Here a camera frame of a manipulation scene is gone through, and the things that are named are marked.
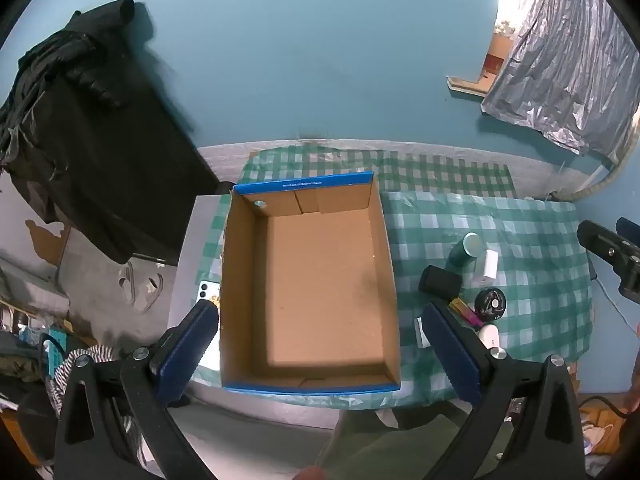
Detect pink and yellow tube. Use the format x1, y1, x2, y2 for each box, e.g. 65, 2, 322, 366
448, 298, 483, 328

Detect black rectangular case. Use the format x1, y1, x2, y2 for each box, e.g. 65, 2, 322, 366
419, 265, 462, 298

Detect green checkered tablecloth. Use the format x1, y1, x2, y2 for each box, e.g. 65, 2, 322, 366
192, 146, 596, 408

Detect striped cloth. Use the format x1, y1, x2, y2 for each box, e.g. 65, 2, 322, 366
45, 344, 118, 406

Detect dark green tin can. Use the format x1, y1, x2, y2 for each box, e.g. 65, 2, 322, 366
446, 232, 485, 270

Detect grey slipper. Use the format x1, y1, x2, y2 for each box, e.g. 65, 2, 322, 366
119, 265, 138, 303
135, 272, 165, 313

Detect silver foil sheet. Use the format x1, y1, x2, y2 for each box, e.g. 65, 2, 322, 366
481, 0, 640, 158

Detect white charger plug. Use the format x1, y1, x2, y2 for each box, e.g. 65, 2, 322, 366
472, 249, 499, 288

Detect white smartphone with gold stickers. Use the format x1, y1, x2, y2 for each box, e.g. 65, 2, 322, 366
192, 280, 223, 372

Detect teal box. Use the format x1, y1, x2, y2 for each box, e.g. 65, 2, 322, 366
42, 327, 68, 376

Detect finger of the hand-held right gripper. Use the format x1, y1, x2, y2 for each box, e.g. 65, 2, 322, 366
616, 217, 640, 248
576, 219, 640, 306

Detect white oval case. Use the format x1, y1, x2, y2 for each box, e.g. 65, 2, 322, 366
475, 324, 501, 348

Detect blue-edged cardboard box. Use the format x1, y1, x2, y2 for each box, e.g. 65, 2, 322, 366
218, 171, 402, 393

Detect black round tape measure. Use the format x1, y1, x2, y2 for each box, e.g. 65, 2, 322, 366
474, 287, 507, 321

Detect black cable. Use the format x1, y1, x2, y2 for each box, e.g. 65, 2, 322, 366
579, 394, 628, 418

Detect wooden board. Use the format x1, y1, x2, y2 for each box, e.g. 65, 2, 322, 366
446, 76, 490, 98

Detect person's olive trousers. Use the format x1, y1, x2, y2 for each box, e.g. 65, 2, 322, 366
315, 400, 481, 480

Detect black jacket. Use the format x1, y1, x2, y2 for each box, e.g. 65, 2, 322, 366
0, 0, 221, 266

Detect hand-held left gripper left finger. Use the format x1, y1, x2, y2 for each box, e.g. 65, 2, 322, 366
54, 302, 221, 480

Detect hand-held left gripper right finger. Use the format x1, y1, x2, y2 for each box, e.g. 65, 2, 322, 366
419, 301, 588, 480

